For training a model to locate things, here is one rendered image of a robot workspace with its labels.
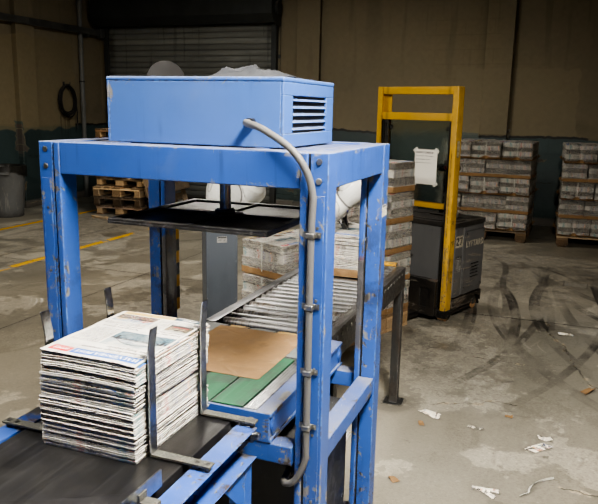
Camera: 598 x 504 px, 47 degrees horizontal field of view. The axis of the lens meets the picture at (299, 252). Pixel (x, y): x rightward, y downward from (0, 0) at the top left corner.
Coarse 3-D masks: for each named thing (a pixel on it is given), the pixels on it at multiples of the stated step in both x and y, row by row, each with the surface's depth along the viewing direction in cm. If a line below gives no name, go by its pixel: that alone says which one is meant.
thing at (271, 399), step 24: (288, 360) 240; (336, 360) 259; (216, 384) 218; (240, 384) 219; (264, 384) 219; (288, 384) 221; (216, 408) 206; (240, 408) 203; (264, 408) 203; (288, 408) 214; (264, 432) 201
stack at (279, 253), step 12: (252, 240) 442; (264, 240) 442; (276, 240) 443; (288, 240) 443; (252, 252) 444; (264, 252) 437; (276, 252) 429; (288, 252) 428; (252, 264) 445; (264, 264) 437; (276, 264) 430; (288, 264) 430; (252, 276) 446; (252, 288) 449; (384, 324) 522
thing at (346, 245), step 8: (336, 232) 360; (344, 232) 360; (352, 232) 360; (336, 240) 357; (344, 240) 355; (352, 240) 354; (336, 248) 358; (344, 248) 357; (352, 248) 356; (336, 256) 360; (344, 256) 358; (352, 256) 357; (336, 264) 361; (344, 264) 359; (352, 264) 358
